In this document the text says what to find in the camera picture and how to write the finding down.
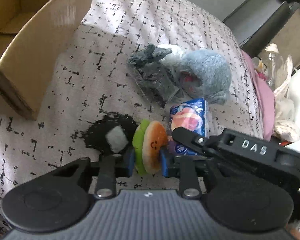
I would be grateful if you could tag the patterned white bed cover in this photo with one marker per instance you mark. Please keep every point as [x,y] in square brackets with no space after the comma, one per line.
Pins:
[90,79]

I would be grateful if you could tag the plush hamburger toy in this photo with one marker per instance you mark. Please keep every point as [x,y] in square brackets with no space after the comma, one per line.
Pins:
[148,138]

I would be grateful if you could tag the blue tissue pack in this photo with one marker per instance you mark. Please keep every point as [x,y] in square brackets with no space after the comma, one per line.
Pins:
[190,115]

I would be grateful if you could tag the clear plastic bottle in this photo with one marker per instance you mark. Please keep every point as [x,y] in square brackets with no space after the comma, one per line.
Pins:
[272,61]

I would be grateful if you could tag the clear bag of black items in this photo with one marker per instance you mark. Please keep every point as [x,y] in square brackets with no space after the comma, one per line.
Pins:
[152,71]

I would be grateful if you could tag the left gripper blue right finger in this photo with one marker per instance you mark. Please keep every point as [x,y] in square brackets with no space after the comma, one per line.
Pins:
[182,168]

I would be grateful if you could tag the pink bed sheet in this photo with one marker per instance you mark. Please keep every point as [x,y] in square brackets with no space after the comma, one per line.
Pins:
[265,97]

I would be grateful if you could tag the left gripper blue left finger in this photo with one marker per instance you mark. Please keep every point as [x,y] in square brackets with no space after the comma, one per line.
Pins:
[109,168]

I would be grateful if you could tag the brown board against wall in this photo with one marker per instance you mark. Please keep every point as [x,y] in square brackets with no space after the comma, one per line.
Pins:
[284,31]

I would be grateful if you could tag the grey blue plush toy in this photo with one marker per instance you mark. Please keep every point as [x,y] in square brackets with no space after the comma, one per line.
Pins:
[200,73]

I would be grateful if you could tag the black and white plush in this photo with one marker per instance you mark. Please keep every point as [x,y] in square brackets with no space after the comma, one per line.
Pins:
[111,135]

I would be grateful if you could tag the open brown cardboard box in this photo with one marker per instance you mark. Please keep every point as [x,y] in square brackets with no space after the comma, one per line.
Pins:
[32,35]

